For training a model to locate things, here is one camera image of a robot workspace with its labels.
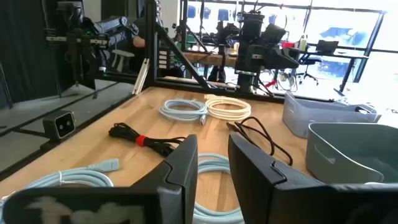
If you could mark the black aluminium rig frame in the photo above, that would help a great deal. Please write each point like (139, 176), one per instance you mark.
(150, 46)

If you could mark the black background robot arm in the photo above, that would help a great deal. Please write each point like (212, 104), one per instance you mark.
(77, 46)

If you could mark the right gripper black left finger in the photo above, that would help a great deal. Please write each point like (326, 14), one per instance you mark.
(183, 174)

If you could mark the black office chair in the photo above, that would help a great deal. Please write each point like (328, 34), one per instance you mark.
(308, 62)

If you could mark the dark grey plastic bin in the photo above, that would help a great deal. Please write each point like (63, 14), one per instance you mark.
(335, 158)

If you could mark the wooden background desk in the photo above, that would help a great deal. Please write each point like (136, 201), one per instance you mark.
(205, 57)

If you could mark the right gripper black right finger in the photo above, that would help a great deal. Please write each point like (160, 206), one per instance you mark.
(248, 174)

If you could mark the person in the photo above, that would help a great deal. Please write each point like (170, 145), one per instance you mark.
(139, 40)

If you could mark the black laptop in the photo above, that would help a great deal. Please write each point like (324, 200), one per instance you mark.
(327, 46)

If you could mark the small grey camera box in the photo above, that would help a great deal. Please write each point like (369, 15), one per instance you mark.
(59, 124)

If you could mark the clear plastic bin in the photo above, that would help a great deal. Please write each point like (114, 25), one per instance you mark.
(298, 115)

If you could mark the white stool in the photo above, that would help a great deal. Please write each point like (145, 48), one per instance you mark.
(122, 56)

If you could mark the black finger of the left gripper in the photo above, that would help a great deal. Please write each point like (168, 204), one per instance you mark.
(284, 59)

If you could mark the white leaning strip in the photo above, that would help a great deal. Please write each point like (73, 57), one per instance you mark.
(140, 77)

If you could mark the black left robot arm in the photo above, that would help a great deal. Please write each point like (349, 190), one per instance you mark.
(252, 28)

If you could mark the black background desk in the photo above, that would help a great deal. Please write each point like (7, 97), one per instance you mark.
(335, 56)

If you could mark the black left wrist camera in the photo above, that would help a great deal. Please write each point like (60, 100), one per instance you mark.
(273, 32)

